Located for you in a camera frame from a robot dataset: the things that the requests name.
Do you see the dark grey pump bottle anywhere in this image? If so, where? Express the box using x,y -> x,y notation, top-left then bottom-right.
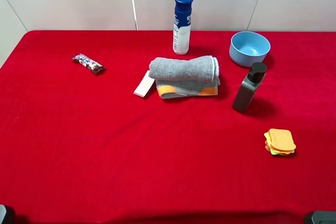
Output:
232,62 -> 267,113

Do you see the white paper tag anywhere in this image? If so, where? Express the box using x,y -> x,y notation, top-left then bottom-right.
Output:
133,70 -> 155,98

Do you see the grey orange folded towel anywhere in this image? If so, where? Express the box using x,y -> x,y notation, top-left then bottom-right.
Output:
149,56 -> 220,99

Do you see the red tablecloth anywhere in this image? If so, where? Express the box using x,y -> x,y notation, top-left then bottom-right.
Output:
1,30 -> 335,223

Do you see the chocolate bar wrapper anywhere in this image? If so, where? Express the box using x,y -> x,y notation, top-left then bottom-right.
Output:
72,54 -> 105,74

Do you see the blue white spray bottle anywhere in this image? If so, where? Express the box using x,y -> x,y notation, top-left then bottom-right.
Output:
173,0 -> 193,55

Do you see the light blue bowl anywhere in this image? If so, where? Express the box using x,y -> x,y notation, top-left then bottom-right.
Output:
229,31 -> 271,67

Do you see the toy sandwich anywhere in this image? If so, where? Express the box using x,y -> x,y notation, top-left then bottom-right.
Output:
264,129 -> 296,156

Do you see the black base corner right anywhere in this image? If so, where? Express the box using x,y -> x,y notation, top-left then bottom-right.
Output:
304,211 -> 336,224

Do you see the black base corner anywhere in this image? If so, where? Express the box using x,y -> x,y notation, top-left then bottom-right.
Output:
304,211 -> 336,224
0,205 -> 15,224

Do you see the black base corner left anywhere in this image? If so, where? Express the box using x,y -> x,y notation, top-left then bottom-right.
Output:
0,205 -> 15,224

